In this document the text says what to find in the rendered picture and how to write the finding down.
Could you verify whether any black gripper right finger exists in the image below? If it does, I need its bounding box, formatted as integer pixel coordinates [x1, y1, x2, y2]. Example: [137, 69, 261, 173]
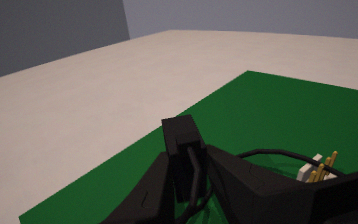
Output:
[206, 144, 358, 224]

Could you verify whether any black fan cable with plug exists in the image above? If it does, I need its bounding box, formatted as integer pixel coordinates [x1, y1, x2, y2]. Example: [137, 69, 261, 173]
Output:
[161, 114, 320, 224]

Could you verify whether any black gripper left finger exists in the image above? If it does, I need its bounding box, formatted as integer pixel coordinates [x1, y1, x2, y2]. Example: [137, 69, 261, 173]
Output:
[100, 151, 175, 224]

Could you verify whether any green circuit board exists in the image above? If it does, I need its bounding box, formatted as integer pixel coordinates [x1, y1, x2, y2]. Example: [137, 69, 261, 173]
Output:
[19, 71, 358, 224]

